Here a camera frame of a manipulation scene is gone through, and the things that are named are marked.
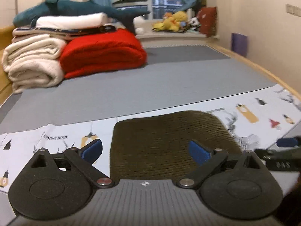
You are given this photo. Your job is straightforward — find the brown corduroy pants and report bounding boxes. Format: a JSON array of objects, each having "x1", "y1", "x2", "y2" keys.
[{"x1": 110, "y1": 111, "x2": 241, "y2": 181}]

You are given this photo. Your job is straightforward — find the white printed bed mat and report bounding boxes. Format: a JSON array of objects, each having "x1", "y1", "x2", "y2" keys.
[{"x1": 1, "y1": 84, "x2": 300, "y2": 192}]

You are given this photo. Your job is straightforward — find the grey bed sheet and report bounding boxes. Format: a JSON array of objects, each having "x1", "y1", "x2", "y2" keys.
[{"x1": 0, "y1": 45, "x2": 301, "y2": 226}]

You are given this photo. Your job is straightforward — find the cream folded blanket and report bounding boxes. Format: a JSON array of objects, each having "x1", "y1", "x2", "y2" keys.
[{"x1": 2, "y1": 34, "x2": 67, "y2": 94}]

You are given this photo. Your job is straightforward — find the red folded quilt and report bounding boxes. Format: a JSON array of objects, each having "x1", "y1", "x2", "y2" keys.
[{"x1": 59, "y1": 29, "x2": 147, "y2": 79}]

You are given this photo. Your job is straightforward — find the purple rolled mat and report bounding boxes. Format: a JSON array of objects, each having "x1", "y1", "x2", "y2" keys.
[{"x1": 231, "y1": 33, "x2": 248, "y2": 58}]

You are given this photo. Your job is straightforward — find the striped folded cloth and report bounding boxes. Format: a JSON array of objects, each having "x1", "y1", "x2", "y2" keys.
[{"x1": 12, "y1": 24, "x2": 117, "y2": 42}]

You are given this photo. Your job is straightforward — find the white folded cloth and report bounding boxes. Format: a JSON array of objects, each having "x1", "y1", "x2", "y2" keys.
[{"x1": 35, "y1": 12, "x2": 110, "y2": 30}]

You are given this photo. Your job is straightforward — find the panda plush toy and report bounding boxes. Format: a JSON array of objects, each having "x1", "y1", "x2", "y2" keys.
[{"x1": 189, "y1": 17, "x2": 200, "y2": 27}]

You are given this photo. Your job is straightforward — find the yellow plush toy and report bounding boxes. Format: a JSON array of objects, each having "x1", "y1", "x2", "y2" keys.
[{"x1": 152, "y1": 11, "x2": 189, "y2": 33}]

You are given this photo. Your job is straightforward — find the red cushion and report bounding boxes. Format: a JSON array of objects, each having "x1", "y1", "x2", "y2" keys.
[{"x1": 197, "y1": 7, "x2": 217, "y2": 38}]

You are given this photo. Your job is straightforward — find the blue shark plush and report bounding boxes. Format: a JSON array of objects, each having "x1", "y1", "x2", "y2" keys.
[{"x1": 13, "y1": 0, "x2": 150, "y2": 34}]

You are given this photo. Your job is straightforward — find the white plush toy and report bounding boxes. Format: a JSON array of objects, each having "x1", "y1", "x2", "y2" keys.
[{"x1": 133, "y1": 16, "x2": 145, "y2": 35}]

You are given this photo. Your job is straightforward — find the wooden bed frame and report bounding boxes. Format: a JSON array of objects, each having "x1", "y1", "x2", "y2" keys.
[{"x1": 1, "y1": 26, "x2": 300, "y2": 104}]

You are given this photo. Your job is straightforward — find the wall switch pair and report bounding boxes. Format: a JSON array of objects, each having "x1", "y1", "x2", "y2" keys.
[{"x1": 286, "y1": 4, "x2": 301, "y2": 17}]

